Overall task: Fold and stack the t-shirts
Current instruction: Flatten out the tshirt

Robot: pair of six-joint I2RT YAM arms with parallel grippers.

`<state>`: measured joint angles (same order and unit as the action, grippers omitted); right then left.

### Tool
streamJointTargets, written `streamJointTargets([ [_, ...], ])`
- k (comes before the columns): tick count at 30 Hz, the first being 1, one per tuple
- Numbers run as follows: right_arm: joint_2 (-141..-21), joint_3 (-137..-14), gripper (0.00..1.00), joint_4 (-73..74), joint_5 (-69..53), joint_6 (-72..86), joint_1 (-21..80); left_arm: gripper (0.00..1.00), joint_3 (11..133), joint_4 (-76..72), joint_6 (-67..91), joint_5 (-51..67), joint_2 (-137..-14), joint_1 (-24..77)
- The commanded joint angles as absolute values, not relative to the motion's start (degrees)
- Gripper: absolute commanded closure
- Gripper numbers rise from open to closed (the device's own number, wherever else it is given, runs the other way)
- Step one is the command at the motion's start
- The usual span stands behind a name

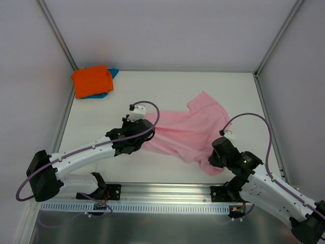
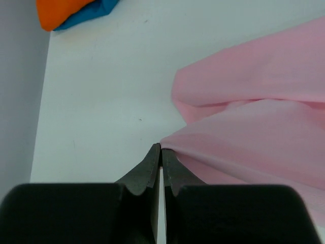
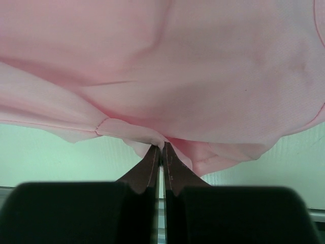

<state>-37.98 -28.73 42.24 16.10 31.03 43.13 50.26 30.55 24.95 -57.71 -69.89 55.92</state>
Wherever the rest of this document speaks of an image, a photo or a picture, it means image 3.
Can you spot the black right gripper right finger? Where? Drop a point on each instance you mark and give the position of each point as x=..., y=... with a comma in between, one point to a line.
x=196, y=212

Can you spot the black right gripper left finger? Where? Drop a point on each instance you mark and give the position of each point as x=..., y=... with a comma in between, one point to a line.
x=123, y=211

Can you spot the pink t-shirt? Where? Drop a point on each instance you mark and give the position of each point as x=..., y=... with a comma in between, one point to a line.
x=222, y=81

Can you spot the aluminium mounting rail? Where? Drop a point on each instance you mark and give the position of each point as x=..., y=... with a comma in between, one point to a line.
x=316, y=215

